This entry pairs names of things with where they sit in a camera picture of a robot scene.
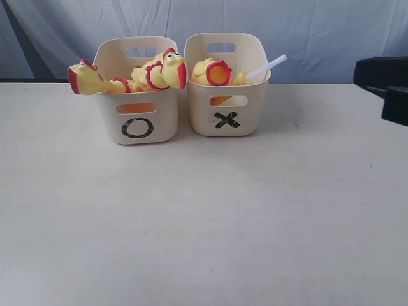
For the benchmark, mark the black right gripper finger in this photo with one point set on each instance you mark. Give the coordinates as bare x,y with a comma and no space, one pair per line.
377,74
395,107

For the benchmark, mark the chicken head with white squeaker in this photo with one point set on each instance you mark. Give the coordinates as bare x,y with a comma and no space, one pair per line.
245,78

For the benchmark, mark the headless yellow rubber chicken body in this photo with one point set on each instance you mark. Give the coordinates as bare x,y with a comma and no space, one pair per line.
211,73

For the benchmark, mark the yellow rubber chicken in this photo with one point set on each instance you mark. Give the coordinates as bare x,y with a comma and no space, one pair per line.
85,79
166,70

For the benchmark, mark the yellow rubber chicken front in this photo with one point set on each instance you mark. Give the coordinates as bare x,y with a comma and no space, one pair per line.
85,79

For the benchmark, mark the cream bin marked X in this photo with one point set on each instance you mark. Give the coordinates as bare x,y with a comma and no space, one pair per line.
226,110

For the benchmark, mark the cream bin marked O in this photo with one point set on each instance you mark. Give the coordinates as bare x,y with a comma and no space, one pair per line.
140,117

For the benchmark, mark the blue backdrop curtain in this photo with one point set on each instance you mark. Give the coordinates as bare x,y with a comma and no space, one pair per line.
322,39

